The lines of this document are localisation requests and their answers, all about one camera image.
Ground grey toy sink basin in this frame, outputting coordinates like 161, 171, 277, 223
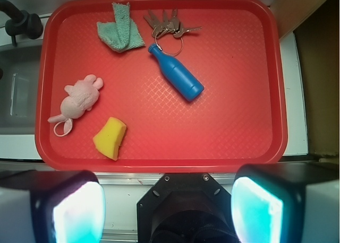
1, 40, 42, 160

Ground teal microfiber cloth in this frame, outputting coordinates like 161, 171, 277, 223
97, 2, 145, 53

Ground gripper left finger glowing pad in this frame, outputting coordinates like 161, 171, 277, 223
1, 170, 105, 242

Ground pink plush mouse toy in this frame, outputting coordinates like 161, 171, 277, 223
48, 74, 104, 137

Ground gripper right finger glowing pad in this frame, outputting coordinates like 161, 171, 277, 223
231, 163, 339, 242

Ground blue plastic bottle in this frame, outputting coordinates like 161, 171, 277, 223
148, 44, 204, 101

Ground red plastic tray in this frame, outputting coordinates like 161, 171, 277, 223
35, 0, 287, 173

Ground bunch of metal keys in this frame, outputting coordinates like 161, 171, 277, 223
143, 8, 203, 55

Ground brown cardboard panel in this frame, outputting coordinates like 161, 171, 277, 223
269, 0, 339, 159

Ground yellow sponge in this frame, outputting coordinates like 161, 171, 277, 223
92, 117, 127, 161

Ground grey sink faucet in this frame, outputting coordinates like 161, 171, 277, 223
1, 0, 44, 47

